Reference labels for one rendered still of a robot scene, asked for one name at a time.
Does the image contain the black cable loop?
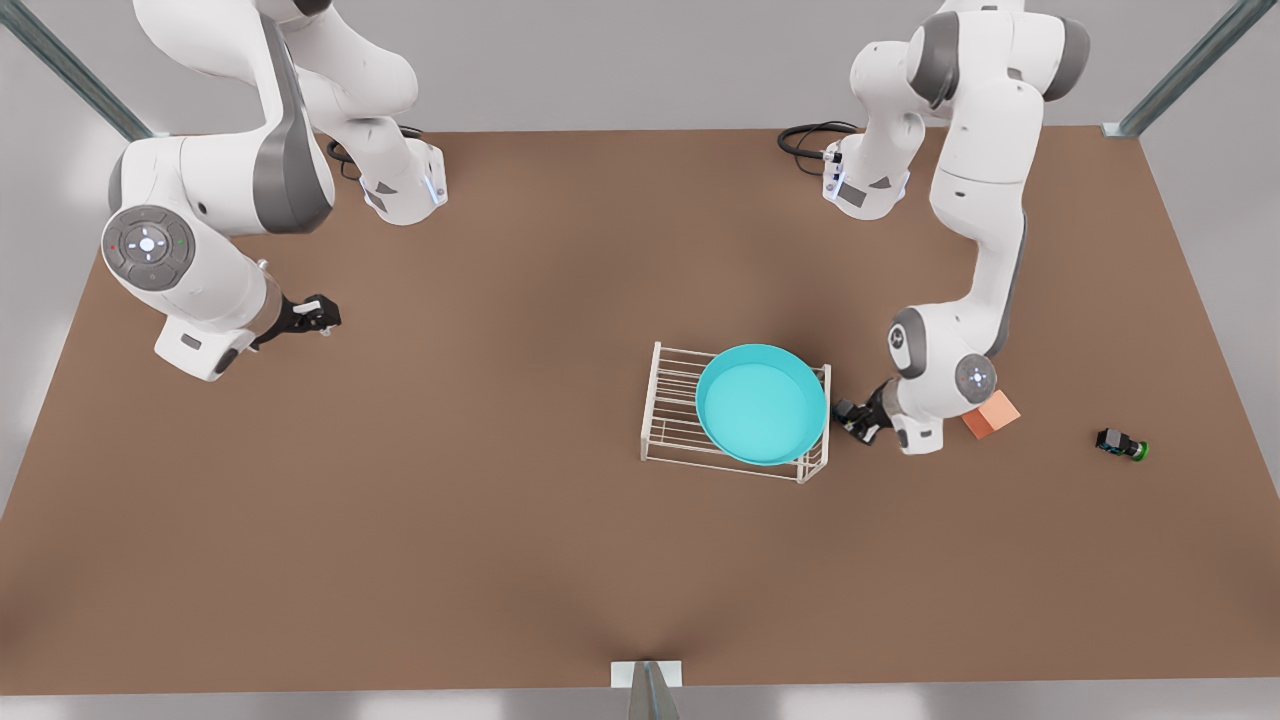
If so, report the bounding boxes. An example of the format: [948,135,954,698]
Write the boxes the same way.
[777,120,864,178]
[326,124,427,183]

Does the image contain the white wire shelf rack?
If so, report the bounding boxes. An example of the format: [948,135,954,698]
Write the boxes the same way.
[640,341,834,486]

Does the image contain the green button switch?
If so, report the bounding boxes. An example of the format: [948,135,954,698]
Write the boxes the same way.
[1095,427,1151,463]

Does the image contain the silver frame post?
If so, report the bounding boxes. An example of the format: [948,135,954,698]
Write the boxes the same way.
[1102,0,1280,140]
[610,659,685,720]
[0,0,169,142]

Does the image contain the turquoise round plate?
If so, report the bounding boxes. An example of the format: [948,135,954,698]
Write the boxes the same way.
[695,344,830,467]

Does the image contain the orange cube block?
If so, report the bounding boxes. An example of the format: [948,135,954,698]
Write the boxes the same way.
[961,390,1023,442]

